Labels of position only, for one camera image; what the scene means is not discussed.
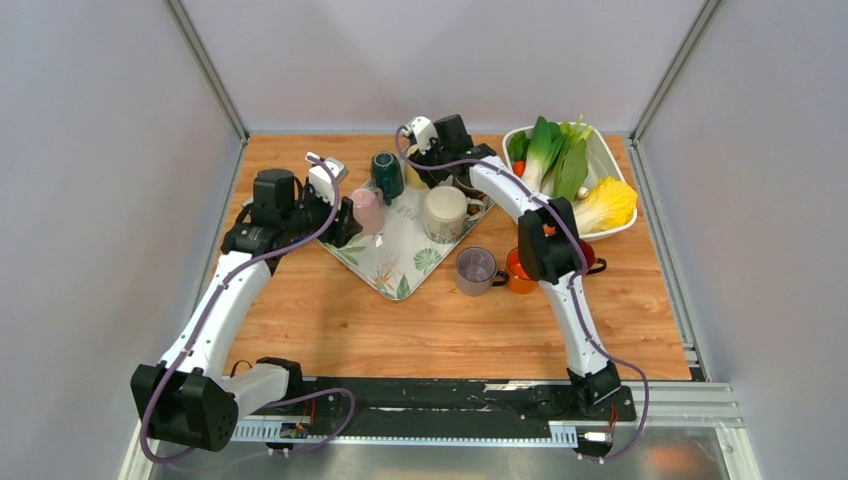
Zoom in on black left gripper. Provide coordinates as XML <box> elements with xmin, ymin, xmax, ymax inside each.
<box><xmin>281</xmin><ymin>178</ymin><xmax>363</xmax><ymax>248</ymax></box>

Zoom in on pink faceted mug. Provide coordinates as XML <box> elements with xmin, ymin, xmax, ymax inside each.
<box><xmin>350</xmin><ymin>188</ymin><xmax>385</xmax><ymax>235</ymax></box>

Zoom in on purple mug black handle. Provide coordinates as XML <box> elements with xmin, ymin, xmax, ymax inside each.
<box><xmin>455</xmin><ymin>247</ymin><xmax>509</xmax><ymax>297</ymax></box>

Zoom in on orange mug black handle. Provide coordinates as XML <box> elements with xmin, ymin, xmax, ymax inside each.
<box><xmin>505</xmin><ymin>247</ymin><xmax>537</xmax><ymax>295</ymax></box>

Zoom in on red mug black handle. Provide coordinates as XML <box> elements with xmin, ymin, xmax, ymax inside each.
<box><xmin>580</xmin><ymin>240</ymin><xmax>607</xmax><ymax>275</ymax></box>

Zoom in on pale yellow mug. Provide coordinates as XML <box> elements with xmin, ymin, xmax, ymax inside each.
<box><xmin>405</xmin><ymin>146</ymin><xmax>428</xmax><ymax>190</ymax></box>

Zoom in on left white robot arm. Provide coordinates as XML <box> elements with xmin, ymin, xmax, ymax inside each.
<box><xmin>130</xmin><ymin>159</ymin><xmax>361</xmax><ymax>452</ymax></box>

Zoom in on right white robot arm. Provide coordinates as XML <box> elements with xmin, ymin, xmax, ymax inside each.
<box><xmin>394</xmin><ymin>116</ymin><xmax>622</xmax><ymax>418</ymax></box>

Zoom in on black floral upright mug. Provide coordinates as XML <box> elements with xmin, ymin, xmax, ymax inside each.
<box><xmin>452</xmin><ymin>177</ymin><xmax>493</xmax><ymax>208</ymax></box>

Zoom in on large floral cream mug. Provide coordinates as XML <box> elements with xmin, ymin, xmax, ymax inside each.
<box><xmin>424</xmin><ymin>186</ymin><xmax>487</xmax><ymax>244</ymax></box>

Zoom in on dark green faceted mug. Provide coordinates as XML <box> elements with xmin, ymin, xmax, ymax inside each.
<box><xmin>370</xmin><ymin>151</ymin><xmax>405</xmax><ymax>206</ymax></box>

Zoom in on small red tomato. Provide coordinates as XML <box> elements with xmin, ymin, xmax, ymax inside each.
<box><xmin>512</xmin><ymin>160</ymin><xmax>526</xmax><ymax>177</ymax></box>

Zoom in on green bok choy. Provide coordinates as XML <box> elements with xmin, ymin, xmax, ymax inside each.
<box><xmin>504</xmin><ymin>115</ymin><xmax>595</xmax><ymax>201</ymax></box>

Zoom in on floral white serving tray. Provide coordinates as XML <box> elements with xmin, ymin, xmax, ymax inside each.
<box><xmin>323</xmin><ymin>186</ymin><xmax>480</xmax><ymax>301</ymax></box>

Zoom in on yellow napa cabbage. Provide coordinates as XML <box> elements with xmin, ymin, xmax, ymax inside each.
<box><xmin>574</xmin><ymin>177</ymin><xmax>639</xmax><ymax>236</ymax></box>

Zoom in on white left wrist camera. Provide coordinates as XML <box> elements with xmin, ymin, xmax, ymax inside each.
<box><xmin>304</xmin><ymin>152</ymin><xmax>349</xmax><ymax>208</ymax></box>

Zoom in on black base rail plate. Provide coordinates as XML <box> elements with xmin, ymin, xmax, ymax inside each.
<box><xmin>262</xmin><ymin>377</ymin><xmax>637</xmax><ymax>440</ymax></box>

